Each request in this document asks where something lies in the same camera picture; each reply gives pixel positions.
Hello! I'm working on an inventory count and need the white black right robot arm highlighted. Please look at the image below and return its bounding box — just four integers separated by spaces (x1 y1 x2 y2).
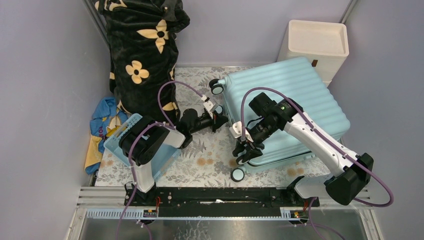
229 92 374 206

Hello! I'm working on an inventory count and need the blue yellow cloth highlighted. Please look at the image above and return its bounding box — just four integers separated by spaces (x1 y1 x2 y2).
84 97 128 175

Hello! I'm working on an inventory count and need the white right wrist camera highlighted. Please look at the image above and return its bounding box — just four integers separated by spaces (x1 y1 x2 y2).
229 121 254 143

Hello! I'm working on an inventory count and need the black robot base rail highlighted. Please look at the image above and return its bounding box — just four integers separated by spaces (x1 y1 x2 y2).
124 183 320 223

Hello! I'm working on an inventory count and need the white three-drawer storage cabinet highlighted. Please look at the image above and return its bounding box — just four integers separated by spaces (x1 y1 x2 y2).
277 19 350 86

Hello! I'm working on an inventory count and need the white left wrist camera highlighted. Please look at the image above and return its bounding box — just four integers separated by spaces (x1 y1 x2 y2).
200 94 219 119

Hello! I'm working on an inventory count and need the light blue ribbed suitcase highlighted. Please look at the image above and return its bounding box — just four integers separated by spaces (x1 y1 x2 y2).
209 57 351 182

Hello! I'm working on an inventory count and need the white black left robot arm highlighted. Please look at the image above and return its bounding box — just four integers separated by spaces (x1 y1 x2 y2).
118 108 229 206

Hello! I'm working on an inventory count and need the floral patterned floor mat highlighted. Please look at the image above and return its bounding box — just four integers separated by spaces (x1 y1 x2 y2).
94 67 330 188

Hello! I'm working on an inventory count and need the black floral plush blanket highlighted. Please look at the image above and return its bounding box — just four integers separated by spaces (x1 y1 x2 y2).
93 0 190 124

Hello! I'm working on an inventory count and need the light blue perforated plastic basket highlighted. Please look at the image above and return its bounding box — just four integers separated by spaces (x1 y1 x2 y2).
103 113 182 182

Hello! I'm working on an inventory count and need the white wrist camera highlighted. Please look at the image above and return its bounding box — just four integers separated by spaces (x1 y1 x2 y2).
229 121 254 143
200 94 219 119

